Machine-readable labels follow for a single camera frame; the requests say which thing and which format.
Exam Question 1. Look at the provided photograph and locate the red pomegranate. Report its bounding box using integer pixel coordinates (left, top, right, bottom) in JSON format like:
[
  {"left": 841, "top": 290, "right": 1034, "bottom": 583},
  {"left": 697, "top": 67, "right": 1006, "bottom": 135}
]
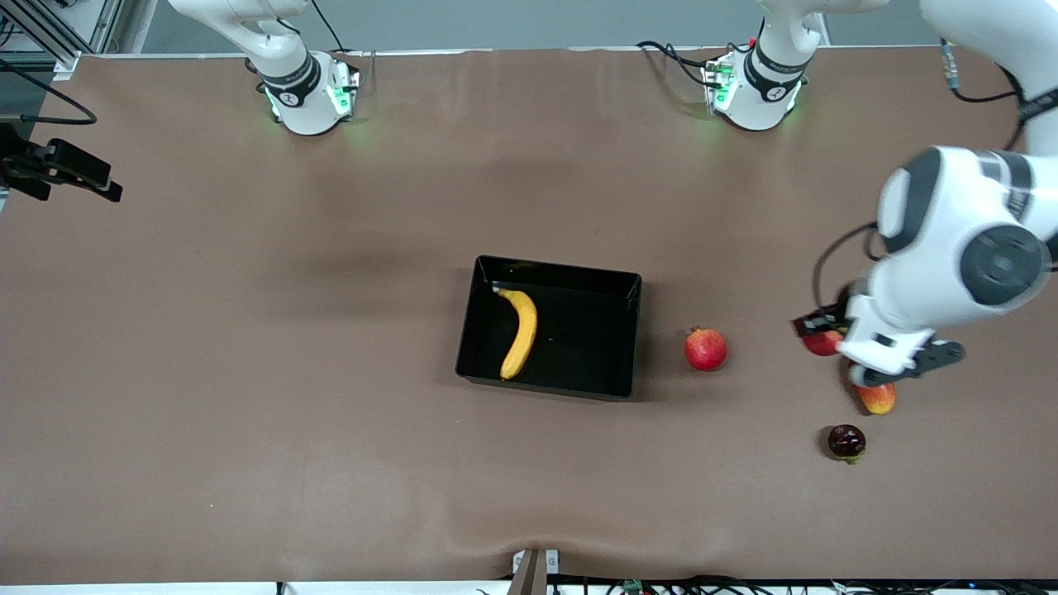
[{"left": 683, "top": 326, "right": 729, "bottom": 372}]

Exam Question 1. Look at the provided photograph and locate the black rectangular plastic box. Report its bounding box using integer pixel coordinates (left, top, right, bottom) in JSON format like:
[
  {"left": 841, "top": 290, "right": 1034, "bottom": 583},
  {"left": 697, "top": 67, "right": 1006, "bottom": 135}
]
[{"left": 455, "top": 255, "right": 643, "bottom": 402}]

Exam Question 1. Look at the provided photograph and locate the black arm base cable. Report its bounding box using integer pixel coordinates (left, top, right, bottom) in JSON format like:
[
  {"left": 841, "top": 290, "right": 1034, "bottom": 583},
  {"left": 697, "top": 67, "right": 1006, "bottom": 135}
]
[
  {"left": 635, "top": 40, "right": 724, "bottom": 88},
  {"left": 307, "top": 0, "right": 348, "bottom": 55}
]

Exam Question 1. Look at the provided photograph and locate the dark purple mangosteen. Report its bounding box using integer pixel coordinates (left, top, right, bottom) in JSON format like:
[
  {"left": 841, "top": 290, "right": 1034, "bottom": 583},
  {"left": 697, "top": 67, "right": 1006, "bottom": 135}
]
[{"left": 827, "top": 424, "right": 867, "bottom": 464}]

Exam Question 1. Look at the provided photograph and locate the aluminium frame profile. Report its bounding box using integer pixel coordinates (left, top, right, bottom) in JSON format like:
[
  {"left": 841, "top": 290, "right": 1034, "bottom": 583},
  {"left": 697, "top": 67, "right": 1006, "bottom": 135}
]
[{"left": 0, "top": 0, "right": 125, "bottom": 79}]

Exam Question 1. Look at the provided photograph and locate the red yellow mango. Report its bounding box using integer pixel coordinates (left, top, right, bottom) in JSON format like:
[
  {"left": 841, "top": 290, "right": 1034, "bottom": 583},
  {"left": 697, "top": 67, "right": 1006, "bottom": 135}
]
[{"left": 851, "top": 376, "right": 897, "bottom": 416}]

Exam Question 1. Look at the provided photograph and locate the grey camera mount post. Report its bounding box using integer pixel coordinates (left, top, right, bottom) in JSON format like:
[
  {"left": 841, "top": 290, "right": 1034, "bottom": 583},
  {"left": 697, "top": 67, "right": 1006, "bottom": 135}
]
[{"left": 506, "top": 548, "right": 560, "bottom": 595}]

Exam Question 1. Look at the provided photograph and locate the black right arm base cable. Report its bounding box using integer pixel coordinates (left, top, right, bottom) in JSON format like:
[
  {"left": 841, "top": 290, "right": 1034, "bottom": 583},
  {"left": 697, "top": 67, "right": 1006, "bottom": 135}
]
[{"left": 307, "top": 0, "right": 348, "bottom": 55}]

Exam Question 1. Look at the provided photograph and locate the black left arm base cable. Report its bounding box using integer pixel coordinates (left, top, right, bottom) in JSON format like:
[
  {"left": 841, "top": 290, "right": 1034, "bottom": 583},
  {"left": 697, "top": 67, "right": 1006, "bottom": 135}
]
[{"left": 635, "top": 40, "right": 724, "bottom": 88}]

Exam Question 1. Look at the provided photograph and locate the brown table mat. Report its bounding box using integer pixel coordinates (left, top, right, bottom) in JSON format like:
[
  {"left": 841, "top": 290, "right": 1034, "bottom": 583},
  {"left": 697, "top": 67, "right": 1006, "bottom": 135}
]
[{"left": 0, "top": 45, "right": 1058, "bottom": 585}]

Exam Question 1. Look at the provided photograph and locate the yellow banana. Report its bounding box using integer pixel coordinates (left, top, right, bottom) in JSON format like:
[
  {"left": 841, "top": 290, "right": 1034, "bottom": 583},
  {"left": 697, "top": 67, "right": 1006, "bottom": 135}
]
[{"left": 494, "top": 287, "right": 539, "bottom": 382}]

